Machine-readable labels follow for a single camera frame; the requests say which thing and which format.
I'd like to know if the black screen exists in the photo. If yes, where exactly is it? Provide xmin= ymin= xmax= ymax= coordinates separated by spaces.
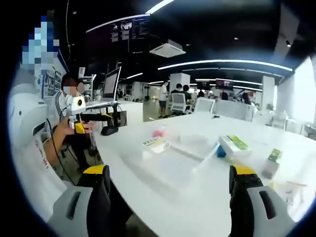
xmin=108 ymin=110 xmax=128 ymax=128

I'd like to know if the white metal shelf rack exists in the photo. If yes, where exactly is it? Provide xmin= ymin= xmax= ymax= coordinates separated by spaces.
xmin=79 ymin=66 xmax=97 ymax=102

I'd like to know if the ceiling air conditioner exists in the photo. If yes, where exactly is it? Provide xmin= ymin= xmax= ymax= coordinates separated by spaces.
xmin=149 ymin=39 xmax=187 ymax=59

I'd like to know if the person's left hand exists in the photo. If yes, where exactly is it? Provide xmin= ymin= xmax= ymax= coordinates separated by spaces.
xmin=57 ymin=115 xmax=97 ymax=139

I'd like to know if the blue white wall poster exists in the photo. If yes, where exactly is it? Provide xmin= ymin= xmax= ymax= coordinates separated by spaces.
xmin=36 ymin=49 xmax=69 ymax=99

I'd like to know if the clear storage area bin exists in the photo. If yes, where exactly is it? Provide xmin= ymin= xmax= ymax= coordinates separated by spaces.
xmin=118 ymin=133 xmax=222 ymax=180

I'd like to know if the hanging black display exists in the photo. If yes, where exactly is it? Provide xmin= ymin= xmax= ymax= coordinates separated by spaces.
xmin=85 ymin=13 xmax=152 ymax=54

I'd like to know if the narrow bright window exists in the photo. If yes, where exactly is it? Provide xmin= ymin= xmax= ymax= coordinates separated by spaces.
xmin=293 ymin=57 xmax=316 ymax=124

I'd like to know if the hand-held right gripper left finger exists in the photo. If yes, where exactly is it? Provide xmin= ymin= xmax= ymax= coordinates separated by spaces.
xmin=48 ymin=164 xmax=112 ymax=237

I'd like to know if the white square pillar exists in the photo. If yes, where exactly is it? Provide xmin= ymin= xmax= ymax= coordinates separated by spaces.
xmin=261 ymin=75 xmax=276 ymax=117
xmin=169 ymin=72 xmax=191 ymax=99

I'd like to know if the light green medicine box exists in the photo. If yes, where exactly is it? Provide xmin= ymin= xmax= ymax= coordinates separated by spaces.
xmin=218 ymin=134 xmax=253 ymax=158

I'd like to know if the blue white medicine box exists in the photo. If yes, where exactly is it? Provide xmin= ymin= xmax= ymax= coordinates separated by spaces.
xmin=216 ymin=145 xmax=228 ymax=158

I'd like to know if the dark green medicine box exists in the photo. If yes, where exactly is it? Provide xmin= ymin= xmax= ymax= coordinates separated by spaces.
xmin=261 ymin=148 xmax=283 ymax=179

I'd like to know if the white mesh office chair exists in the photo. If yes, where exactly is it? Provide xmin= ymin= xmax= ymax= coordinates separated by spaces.
xmin=170 ymin=93 xmax=193 ymax=116
xmin=193 ymin=97 xmax=216 ymax=115

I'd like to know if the hanging red screen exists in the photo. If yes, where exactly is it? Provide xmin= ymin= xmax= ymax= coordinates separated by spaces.
xmin=215 ymin=78 xmax=235 ymax=91

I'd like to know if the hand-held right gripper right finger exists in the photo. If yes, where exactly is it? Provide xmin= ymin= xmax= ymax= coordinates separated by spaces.
xmin=229 ymin=164 xmax=296 ymax=237

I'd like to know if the black device cable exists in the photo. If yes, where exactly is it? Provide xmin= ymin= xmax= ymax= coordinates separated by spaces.
xmin=46 ymin=118 xmax=76 ymax=186

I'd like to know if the large white medicine box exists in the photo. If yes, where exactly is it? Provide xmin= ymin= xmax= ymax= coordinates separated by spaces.
xmin=142 ymin=137 xmax=171 ymax=154

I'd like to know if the white chest device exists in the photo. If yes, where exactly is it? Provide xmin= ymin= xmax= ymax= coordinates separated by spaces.
xmin=9 ymin=82 xmax=49 ymax=149

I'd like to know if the black computer mouse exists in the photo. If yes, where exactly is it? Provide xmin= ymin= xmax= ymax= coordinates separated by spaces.
xmin=100 ymin=125 xmax=119 ymax=136

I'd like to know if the black laptop stand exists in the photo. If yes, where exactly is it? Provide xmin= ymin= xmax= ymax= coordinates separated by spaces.
xmin=86 ymin=105 xmax=120 ymax=129

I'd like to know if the red medicine box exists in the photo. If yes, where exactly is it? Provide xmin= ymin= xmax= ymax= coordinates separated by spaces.
xmin=152 ymin=125 xmax=166 ymax=138

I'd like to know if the curved ceiling light strip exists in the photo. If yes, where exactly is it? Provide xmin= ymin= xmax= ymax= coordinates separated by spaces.
xmin=157 ymin=59 xmax=294 ymax=73
xmin=145 ymin=0 xmax=175 ymax=14

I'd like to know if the silver laptop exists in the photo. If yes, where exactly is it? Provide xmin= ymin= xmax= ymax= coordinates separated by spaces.
xmin=85 ymin=66 xmax=122 ymax=110

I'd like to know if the yellow rimmed tray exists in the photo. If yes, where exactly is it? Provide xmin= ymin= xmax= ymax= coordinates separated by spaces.
xmin=270 ymin=179 xmax=309 ymax=213

